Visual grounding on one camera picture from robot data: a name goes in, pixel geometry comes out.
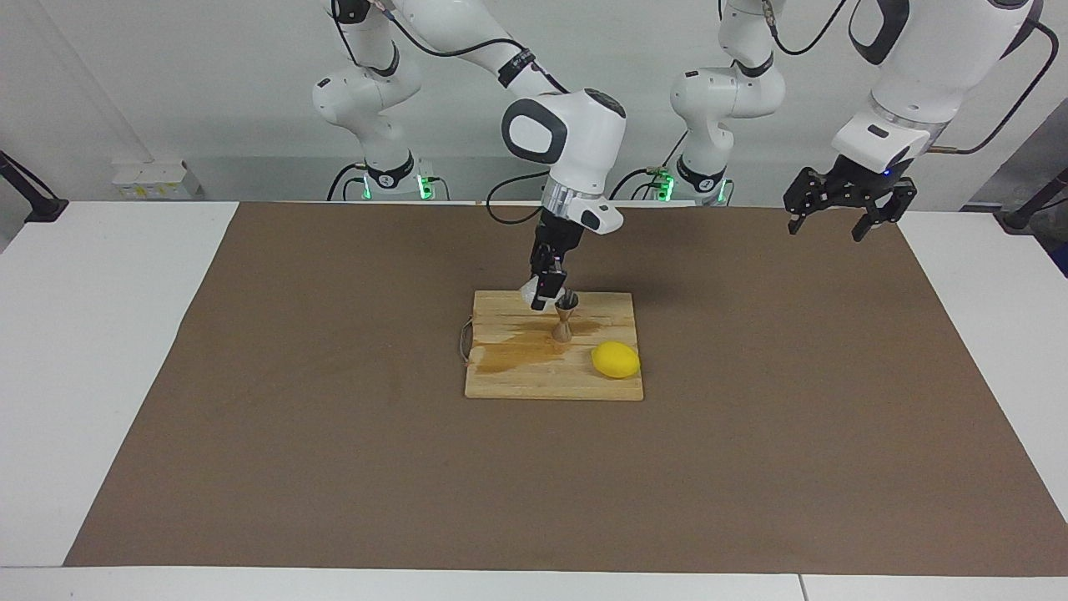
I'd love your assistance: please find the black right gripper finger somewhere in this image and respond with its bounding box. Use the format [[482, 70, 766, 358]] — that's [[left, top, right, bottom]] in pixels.
[[531, 250, 568, 311]]

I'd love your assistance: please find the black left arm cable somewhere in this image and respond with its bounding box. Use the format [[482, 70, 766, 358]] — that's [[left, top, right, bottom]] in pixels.
[[761, 0, 1048, 159]]

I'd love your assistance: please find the brown paper table mat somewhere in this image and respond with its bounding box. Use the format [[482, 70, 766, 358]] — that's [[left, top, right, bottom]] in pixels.
[[65, 202, 1068, 577]]

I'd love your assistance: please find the yellow lemon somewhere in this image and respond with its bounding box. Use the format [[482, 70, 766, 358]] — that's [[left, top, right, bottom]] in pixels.
[[591, 341, 642, 380]]

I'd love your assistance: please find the black clamp stand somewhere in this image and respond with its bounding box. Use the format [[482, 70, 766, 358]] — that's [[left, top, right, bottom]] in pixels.
[[1001, 167, 1068, 233], [0, 150, 69, 224]]

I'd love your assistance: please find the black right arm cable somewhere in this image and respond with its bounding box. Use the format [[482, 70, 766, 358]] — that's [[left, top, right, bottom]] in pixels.
[[330, 0, 572, 225]]

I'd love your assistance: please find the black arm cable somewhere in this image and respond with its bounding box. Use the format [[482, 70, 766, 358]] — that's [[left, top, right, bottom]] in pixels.
[[761, 0, 1048, 159], [330, 0, 572, 225]]

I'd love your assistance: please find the black base cable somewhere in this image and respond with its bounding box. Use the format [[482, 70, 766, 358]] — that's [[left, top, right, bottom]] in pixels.
[[609, 125, 689, 201], [325, 163, 368, 201]]

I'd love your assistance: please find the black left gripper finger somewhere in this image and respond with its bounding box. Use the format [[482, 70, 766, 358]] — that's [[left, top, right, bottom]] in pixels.
[[783, 167, 834, 236], [851, 178, 919, 243]]

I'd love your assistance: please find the steel double jigger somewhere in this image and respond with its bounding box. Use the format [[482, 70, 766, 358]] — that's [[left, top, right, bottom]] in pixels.
[[552, 290, 581, 343]]

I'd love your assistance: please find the wooden cutting board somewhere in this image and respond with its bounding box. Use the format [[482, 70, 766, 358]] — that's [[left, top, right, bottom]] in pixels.
[[459, 290, 645, 402]]

